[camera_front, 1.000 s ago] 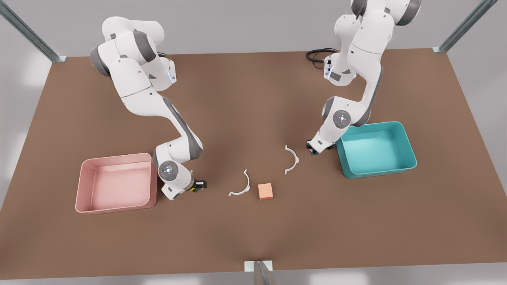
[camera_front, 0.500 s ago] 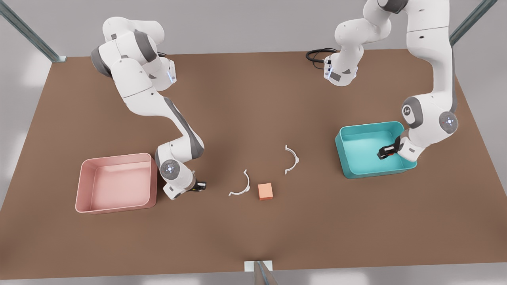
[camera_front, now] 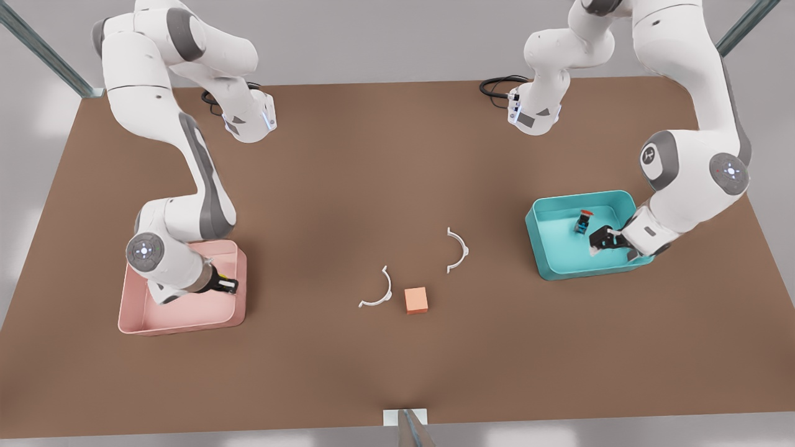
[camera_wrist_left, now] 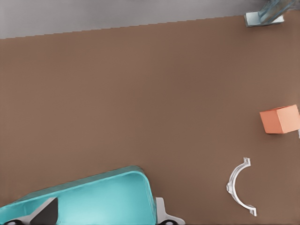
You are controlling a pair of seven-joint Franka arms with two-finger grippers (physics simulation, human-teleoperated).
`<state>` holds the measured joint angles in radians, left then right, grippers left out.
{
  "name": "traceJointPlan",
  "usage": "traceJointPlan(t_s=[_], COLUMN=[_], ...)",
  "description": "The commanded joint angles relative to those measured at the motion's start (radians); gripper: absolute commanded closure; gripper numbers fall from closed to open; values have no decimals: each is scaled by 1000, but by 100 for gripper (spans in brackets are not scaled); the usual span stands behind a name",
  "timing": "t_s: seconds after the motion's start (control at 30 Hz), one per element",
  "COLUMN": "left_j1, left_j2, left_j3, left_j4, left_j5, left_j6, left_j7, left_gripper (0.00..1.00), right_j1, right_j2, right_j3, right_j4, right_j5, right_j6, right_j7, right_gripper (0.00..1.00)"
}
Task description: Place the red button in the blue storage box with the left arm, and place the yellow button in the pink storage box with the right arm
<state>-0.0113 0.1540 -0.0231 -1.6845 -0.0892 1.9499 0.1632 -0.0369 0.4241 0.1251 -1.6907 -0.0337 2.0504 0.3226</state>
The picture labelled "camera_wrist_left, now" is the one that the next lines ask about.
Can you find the white curved clip bracket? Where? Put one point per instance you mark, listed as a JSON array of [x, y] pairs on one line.
[[236, 187]]

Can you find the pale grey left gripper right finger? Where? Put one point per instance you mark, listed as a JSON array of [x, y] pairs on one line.
[[162, 212]]

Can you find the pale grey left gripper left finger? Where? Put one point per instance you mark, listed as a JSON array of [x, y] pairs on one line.
[[45, 211]]

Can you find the orange cube block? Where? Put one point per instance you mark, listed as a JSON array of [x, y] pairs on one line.
[[280, 119]]

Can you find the blue storage box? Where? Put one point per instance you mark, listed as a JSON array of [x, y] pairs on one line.
[[98, 199]]

